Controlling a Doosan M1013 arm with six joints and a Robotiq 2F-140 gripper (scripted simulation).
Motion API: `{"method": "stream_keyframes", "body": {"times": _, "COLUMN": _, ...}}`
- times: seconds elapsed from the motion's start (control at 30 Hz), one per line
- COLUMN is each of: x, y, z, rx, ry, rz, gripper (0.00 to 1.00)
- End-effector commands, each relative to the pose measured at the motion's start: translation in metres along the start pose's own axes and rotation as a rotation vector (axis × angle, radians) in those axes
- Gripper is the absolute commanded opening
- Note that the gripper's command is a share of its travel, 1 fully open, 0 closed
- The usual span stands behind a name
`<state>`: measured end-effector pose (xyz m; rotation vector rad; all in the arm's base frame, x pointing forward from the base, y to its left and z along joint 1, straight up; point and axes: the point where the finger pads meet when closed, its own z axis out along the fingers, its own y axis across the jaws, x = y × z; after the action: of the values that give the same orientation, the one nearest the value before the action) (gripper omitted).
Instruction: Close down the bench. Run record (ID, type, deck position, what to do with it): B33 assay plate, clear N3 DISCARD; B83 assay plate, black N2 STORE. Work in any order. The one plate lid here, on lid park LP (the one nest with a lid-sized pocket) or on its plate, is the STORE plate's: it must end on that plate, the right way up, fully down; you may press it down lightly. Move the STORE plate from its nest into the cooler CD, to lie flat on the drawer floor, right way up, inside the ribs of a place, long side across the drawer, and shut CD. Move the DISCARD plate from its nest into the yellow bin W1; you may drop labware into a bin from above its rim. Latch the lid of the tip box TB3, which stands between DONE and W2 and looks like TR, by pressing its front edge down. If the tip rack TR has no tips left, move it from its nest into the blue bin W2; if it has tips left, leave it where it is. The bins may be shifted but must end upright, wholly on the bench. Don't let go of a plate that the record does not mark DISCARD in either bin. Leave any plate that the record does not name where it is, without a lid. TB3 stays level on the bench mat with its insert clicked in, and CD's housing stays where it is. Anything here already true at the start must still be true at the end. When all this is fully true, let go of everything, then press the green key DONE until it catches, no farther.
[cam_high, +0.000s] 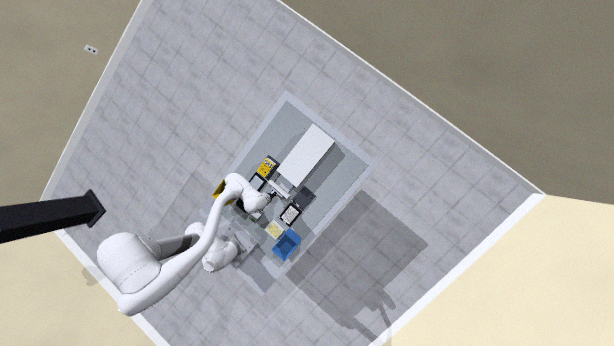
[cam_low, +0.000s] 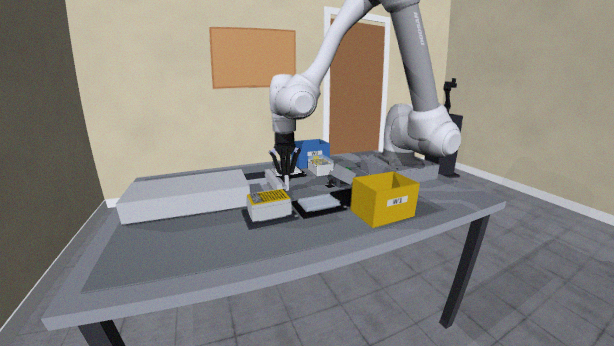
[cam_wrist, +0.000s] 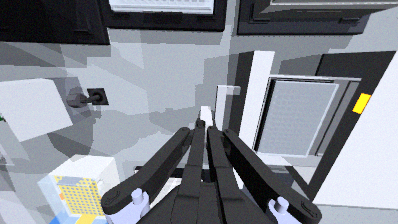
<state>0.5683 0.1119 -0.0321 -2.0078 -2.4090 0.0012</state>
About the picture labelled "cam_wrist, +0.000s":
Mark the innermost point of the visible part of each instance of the dark grey bench mat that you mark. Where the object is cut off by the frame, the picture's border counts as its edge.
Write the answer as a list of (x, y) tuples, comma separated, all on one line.
[(155, 82)]

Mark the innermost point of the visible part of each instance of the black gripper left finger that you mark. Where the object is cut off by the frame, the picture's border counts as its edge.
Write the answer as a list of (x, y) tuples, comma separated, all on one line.
[(130, 200)]

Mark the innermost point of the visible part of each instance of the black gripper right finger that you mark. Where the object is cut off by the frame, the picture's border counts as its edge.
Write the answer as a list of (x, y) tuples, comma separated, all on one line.
[(281, 203)]

